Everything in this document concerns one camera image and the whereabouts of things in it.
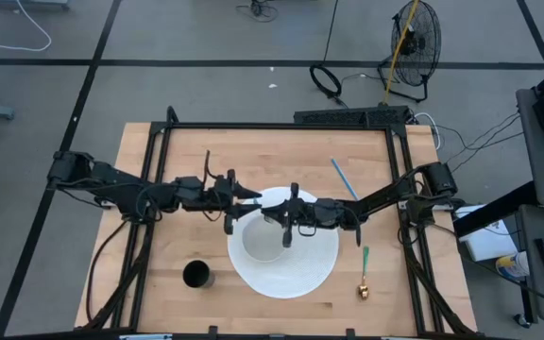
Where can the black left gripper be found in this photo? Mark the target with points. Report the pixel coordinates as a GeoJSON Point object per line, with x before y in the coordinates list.
{"type": "Point", "coordinates": [220, 196]}

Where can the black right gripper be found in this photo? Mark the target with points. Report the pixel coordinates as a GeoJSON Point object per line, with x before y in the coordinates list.
{"type": "Point", "coordinates": [302, 212]}

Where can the white bowl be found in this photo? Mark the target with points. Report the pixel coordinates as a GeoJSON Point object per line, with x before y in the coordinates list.
{"type": "Point", "coordinates": [260, 241]}

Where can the blue drinking straw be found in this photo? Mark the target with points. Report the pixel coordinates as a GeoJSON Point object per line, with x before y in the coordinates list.
{"type": "Point", "coordinates": [343, 177]}

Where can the black cup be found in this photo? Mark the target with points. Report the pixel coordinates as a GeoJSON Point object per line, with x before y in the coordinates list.
{"type": "Point", "coordinates": [198, 274]}

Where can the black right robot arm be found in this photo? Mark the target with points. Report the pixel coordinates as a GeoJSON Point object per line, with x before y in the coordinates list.
{"type": "Point", "coordinates": [385, 193]}

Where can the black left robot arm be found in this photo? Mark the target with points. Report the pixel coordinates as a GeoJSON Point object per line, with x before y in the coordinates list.
{"type": "Point", "coordinates": [121, 186]}

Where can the large white plate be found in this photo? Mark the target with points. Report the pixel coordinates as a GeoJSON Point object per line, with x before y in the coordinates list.
{"type": "Point", "coordinates": [300, 269]}

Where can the black power box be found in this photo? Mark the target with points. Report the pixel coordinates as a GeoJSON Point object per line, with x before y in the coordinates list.
{"type": "Point", "coordinates": [347, 116]}

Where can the white box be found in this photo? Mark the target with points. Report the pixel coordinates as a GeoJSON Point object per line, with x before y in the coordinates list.
{"type": "Point", "coordinates": [487, 244]}

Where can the black floor fan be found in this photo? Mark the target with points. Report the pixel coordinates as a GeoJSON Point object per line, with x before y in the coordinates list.
{"type": "Point", "coordinates": [416, 45]}

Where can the yellow-labelled white container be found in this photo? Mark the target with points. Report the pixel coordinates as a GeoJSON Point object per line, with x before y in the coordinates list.
{"type": "Point", "coordinates": [513, 265]}

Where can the grey cart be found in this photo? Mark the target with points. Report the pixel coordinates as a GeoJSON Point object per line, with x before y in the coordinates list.
{"type": "Point", "coordinates": [532, 222]}

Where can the black metal table frame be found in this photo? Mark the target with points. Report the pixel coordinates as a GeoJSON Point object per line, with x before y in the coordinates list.
{"type": "Point", "coordinates": [277, 126]}

